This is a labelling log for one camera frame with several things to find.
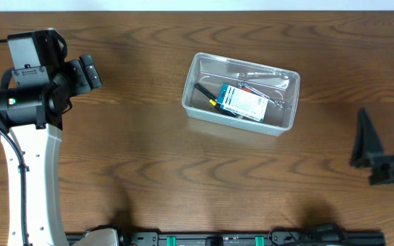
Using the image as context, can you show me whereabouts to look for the silver combination wrench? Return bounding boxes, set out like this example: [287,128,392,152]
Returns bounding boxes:
[237,81,285,109]

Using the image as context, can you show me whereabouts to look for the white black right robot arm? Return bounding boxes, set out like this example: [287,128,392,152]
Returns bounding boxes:
[350,107,394,186]

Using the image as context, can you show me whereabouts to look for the yellow black small screwdriver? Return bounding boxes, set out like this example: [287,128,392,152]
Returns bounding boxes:
[209,99,228,115]

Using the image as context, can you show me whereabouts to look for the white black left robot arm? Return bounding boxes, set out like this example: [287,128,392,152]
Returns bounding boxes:
[0,28,102,245]

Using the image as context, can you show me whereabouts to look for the blue white packaged tool card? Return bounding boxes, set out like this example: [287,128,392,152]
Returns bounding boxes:
[217,83,268,122]

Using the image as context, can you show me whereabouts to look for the clear plastic container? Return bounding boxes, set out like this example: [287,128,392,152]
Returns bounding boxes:
[182,53,300,136]

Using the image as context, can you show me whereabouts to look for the black handled metal tool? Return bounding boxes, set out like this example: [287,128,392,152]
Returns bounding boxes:
[194,83,242,119]

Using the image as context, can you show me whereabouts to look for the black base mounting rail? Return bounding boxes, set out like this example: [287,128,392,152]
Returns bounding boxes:
[65,223,386,246]

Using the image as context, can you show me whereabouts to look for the red handled pliers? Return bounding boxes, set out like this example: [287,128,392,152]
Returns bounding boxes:
[240,87,253,94]

